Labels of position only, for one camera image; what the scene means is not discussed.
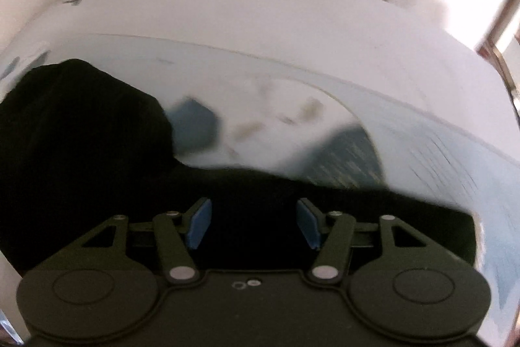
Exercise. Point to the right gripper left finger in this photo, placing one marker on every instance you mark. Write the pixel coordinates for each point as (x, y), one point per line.
(177, 234)

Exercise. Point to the black garment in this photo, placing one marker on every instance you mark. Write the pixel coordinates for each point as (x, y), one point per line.
(79, 147)

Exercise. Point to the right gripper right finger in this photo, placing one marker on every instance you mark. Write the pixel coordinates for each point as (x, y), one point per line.
(331, 235)

